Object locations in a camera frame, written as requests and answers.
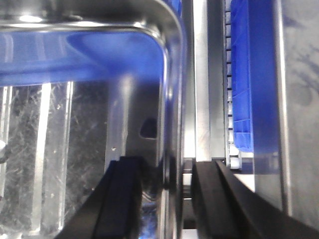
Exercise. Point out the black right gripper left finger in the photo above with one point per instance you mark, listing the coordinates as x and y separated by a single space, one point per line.
112 211

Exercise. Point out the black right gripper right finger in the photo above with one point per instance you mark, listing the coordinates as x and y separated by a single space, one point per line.
225 208

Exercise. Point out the silver steel tray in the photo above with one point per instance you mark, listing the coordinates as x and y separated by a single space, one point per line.
83 83

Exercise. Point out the blue bin lower right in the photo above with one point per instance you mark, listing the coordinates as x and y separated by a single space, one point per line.
254 83

